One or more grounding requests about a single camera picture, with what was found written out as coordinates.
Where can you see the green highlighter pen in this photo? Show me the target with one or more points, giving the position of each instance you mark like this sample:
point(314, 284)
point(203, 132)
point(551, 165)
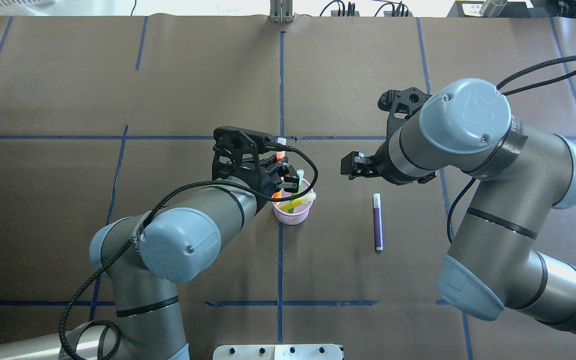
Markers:
point(300, 174)

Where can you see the pink plastic pen holder cup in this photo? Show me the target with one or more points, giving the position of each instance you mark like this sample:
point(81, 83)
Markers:
point(295, 216)

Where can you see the yellow highlighter pen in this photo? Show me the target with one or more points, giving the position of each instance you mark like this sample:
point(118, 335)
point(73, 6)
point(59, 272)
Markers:
point(291, 205)

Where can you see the purple marker pen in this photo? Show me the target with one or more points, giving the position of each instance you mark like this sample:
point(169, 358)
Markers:
point(378, 223)

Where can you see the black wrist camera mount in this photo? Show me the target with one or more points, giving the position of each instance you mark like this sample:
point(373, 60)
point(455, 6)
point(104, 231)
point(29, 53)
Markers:
point(237, 154)
point(401, 105)

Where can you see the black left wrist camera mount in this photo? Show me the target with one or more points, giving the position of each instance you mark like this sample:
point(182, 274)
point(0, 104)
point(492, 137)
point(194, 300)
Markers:
point(237, 154)

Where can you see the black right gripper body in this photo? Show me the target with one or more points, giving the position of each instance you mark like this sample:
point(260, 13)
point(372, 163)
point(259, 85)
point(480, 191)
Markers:
point(381, 166)

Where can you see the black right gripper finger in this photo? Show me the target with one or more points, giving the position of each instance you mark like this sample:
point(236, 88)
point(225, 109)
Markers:
point(360, 173)
point(356, 162)

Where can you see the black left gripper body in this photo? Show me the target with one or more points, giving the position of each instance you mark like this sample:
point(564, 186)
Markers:
point(262, 183)

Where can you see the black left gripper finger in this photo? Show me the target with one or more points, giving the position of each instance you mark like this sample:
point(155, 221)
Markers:
point(289, 179)

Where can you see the aluminium frame post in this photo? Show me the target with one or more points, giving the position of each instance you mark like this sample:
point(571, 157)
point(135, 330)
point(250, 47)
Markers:
point(281, 11)

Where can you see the black box on desk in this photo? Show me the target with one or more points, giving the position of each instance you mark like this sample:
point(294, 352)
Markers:
point(469, 9)

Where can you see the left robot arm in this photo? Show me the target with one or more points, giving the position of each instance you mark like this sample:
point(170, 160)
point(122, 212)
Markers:
point(147, 256)

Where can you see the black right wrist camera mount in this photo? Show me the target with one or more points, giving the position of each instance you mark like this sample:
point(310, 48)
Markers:
point(401, 105)

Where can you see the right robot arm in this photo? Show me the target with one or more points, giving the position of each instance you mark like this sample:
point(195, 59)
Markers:
point(523, 173)

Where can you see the small metal cup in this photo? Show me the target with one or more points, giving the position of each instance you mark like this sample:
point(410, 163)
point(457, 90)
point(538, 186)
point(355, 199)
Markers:
point(492, 8)

